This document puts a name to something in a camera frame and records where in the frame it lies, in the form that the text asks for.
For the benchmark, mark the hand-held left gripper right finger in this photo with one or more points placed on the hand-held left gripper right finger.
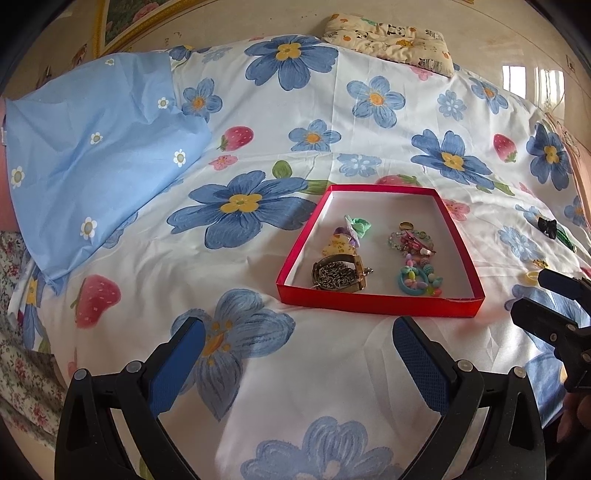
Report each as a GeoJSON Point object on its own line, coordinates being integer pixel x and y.
{"type": "Point", "coordinates": [420, 364]}

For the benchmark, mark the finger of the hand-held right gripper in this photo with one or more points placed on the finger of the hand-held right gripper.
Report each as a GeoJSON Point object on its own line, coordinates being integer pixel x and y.
{"type": "Point", "coordinates": [561, 284]}
{"type": "Point", "coordinates": [540, 316]}

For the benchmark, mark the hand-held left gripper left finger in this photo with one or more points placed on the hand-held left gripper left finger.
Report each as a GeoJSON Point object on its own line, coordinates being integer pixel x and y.
{"type": "Point", "coordinates": [178, 369]}

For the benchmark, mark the red cardboard box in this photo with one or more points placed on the red cardboard box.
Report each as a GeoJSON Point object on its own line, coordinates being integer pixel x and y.
{"type": "Point", "coordinates": [369, 304]}

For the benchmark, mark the pink hair clip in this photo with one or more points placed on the pink hair clip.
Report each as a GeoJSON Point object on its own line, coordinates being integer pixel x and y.
{"type": "Point", "coordinates": [415, 243]}

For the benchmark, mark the yellow claw hair clip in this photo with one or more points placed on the yellow claw hair clip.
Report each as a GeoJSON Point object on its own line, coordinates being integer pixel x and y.
{"type": "Point", "coordinates": [339, 244]}

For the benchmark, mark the person's right hand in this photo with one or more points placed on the person's right hand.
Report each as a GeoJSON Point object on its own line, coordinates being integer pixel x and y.
{"type": "Point", "coordinates": [565, 422]}

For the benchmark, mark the small gold trinket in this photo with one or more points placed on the small gold trinket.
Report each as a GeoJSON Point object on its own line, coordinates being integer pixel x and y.
{"type": "Point", "coordinates": [540, 264]}

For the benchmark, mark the black scrunchie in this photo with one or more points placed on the black scrunchie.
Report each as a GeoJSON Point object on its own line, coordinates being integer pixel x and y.
{"type": "Point", "coordinates": [549, 227]}

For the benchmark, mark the floral strawberry bedsheet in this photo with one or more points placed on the floral strawberry bedsheet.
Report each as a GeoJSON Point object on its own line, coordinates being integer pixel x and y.
{"type": "Point", "coordinates": [258, 346]}

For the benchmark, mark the small-flowered cloth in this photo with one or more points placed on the small-flowered cloth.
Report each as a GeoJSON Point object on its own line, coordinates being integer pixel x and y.
{"type": "Point", "coordinates": [27, 369]}

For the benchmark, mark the green bow hair clip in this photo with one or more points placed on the green bow hair clip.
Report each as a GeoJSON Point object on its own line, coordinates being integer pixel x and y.
{"type": "Point", "coordinates": [359, 225]}

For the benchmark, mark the blue flowered pillow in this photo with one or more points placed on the blue flowered pillow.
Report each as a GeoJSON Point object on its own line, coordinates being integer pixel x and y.
{"type": "Point", "coordinates": [92, 161]}

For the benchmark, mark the cream printed pillow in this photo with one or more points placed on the cream printed pillow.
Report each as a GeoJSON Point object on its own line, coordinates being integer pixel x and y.
{"type": "Point", "coordinates": [392, 39]}

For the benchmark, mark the gold framed picture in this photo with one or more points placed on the gold framed picture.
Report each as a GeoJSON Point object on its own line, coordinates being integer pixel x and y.
{"type": "Point", "coordinates": [138, 21]}

